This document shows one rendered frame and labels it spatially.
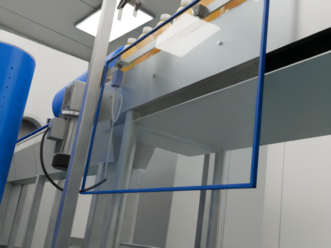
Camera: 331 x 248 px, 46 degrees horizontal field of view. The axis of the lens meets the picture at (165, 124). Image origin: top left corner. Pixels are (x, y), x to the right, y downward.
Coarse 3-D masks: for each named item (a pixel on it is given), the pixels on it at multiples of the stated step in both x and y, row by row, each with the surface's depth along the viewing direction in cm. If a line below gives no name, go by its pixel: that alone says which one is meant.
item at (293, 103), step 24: (288, 0) 78; (312, 0) 73; (288, 24) 76; (312, 24) 71; (288, 48) 77; (288, 72) 78; (312, 72) 77; (264, 96) 92; (288, 96) 90; (312, 96) 88; (264, 120) 109; (288, 120) 106; (312, 120) 103; (264, 144) 133; (216, 192) 144; (120, 216) 120; (216, 216) 141; (216, 240) 139
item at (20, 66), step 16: (0, 48) 159; (16, 48) 163; (0, 64) 158; (16, 64) 162; (32, 64) 171; (0, 80) 157; (16, 80) 162; (0, 96) 156; (16, 96) 162; (0, 112) 155; (16, 112) 162; (0, 128) 155; (16, 128) 163; (0, 144) 154; (0, 160) 154; (0, 176) 155; (0, 192) 156
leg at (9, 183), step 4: (8, 184) 330; (4, 188) 328; (8, 188) 330; (4, 192) 328; (8, 192) 329; (4, 196) 327; (8, 196) 329; (4, 200) 326; (0, 204) 324; (4, 204) 326; (0, 208) 324; (4, 208) 326; (0, 212) 323; (4, 212) 325; (0, 216) 323; (0, 220) 322; (0, 224) 322
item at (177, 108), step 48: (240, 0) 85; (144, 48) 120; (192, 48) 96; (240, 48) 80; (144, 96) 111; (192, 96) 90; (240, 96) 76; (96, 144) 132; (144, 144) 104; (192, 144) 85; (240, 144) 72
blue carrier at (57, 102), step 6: (120, 48) 186; (114, 54) 183; (84, 72) 219; (78, 78) 219; (84, 78) 208; (60, 90) 249; (54, 96) 252; (60, 96) 239; (54, 102) 248; (60, 102) 238; (54, 108) 248; (60, 108) 239; (54, 114) 250
